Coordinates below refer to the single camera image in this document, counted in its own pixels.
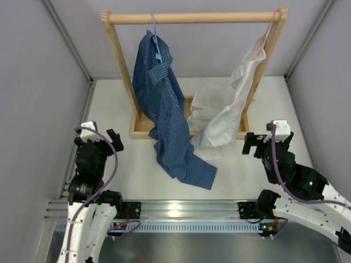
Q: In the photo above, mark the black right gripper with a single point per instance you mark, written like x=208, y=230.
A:
x=251, y=139

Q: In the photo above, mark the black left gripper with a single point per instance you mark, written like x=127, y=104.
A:
x=115, y=138

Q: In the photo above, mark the blue checked shirt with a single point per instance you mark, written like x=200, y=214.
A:
x=161, y=99

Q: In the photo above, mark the blue wire hanger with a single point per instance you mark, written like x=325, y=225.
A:
x=155, y=39

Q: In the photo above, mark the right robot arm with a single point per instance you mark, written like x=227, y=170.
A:
x=310, y=198

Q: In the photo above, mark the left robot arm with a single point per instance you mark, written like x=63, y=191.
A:
x=91, y=207

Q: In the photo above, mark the white shirt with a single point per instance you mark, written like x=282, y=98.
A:
x=216, y=111

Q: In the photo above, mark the wooden clothes rack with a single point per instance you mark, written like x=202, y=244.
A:
x=141, y=125

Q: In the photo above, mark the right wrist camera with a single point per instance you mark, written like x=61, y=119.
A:
x=280, y=128

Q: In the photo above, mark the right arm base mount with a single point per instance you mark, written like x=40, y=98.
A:
x=252, y=211

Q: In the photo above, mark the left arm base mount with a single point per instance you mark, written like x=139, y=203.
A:
x=127, y=219

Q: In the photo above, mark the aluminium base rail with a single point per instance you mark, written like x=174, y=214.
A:
x=177, y=210

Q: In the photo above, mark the aluminium frame post left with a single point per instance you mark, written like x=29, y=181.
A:
x=53, y=14

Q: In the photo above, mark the aluminium frame post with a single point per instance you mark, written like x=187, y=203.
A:
x=326, y=8
x=53, y=14

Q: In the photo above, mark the grey slotted cable duct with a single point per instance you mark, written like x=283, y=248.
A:
x=200, y=227

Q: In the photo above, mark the pink wire hanger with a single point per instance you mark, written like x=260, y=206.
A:
x=263, y=38

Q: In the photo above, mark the aluminium frame post right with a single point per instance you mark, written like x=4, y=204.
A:
x=326, y=8

